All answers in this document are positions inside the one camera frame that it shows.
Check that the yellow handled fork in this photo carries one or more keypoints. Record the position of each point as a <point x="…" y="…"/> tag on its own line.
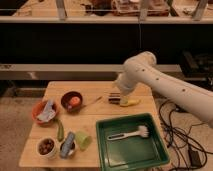
<point x="128" y="102"/>

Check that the orange ball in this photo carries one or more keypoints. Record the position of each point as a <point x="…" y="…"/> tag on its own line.
<point x="74" y="101"/>

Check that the blue grey bottle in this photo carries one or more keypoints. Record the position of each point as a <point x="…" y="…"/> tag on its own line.
<point x="66" y="147"/>

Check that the dark striped block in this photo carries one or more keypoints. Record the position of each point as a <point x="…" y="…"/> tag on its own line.
<point x="114" y="98"/>

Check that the dark brown bowl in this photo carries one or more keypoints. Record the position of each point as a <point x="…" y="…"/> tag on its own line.
<point x="66" y="98"/>

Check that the white crumpled packet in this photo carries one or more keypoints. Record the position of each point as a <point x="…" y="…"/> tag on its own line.
<point x="48" y="112"/>

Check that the small dark bowl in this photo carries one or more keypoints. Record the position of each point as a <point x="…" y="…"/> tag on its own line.
<point x="72" y="149"/>

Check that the green cucumber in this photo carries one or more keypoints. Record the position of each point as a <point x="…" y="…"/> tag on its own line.
<point x="60" y="132"/>

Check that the white dish brush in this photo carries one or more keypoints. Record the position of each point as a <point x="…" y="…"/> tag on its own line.
<point x="142" y="131"/>

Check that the white cup with nuts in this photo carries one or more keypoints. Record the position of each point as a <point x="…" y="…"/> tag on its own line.
<point x="46" y="148"/>

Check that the light green cup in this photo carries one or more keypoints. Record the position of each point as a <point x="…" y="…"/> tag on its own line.
<point x="83" y="140"/>

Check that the green plastic tray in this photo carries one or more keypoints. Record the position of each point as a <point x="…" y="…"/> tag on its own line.
<point x="132" y="153"/>

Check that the wooden table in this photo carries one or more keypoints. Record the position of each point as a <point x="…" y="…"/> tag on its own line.
<point x="95" y="108"/>

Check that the black power adapter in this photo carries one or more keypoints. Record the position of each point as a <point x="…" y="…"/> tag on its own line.
<point x="194" y="158"/>

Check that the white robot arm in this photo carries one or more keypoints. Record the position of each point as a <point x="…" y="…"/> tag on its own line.
<point x="141" y="69"/>

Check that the orange bowl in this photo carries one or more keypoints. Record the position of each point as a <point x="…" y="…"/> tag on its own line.
<point x="38" y="108"/>

